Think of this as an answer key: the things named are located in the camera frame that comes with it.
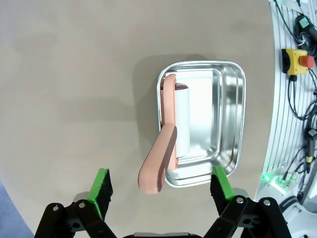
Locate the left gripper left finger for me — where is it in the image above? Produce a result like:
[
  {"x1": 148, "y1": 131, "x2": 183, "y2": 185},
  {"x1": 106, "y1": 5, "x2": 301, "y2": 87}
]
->
[{"x1": 34, "y1": 168, "x2": 117, "y2": 238}]

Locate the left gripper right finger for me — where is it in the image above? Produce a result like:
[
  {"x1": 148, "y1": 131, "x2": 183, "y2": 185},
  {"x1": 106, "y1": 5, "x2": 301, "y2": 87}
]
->
[{"x1": 203, "y1": 165, "x2": 290, "y2": 238}]

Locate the rectangular stainless steel tin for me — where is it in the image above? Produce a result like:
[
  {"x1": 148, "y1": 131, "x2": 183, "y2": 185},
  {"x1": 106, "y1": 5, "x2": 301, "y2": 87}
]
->
[{"x1": 156, "y1": 59, "x2": 247, "y2": 188}]

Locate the yellow emergency stop button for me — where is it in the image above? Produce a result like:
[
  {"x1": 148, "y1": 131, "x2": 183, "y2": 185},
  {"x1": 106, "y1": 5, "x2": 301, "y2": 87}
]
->
[{"x1": 281, "y1": 48, "x2": 315, "y2": 75}]

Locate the black power adapter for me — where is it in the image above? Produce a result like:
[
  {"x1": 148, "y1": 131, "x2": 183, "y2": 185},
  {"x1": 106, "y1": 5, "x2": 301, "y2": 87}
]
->
[{"x1": 294, "y1": 14, "x2": 314, "y2": 34}]

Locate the black cable with connector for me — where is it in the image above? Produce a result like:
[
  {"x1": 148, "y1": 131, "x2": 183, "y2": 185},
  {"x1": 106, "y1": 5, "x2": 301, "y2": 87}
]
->
[{"x1": 304, "y1": 127, "x2": 317, "y2": 171}]

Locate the coiled black cable bundle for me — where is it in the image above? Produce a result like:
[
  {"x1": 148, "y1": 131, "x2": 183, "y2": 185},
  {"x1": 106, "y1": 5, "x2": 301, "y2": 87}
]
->
[{"x1": 294, "y1": 29, "x2": 317, "y2": 57}]

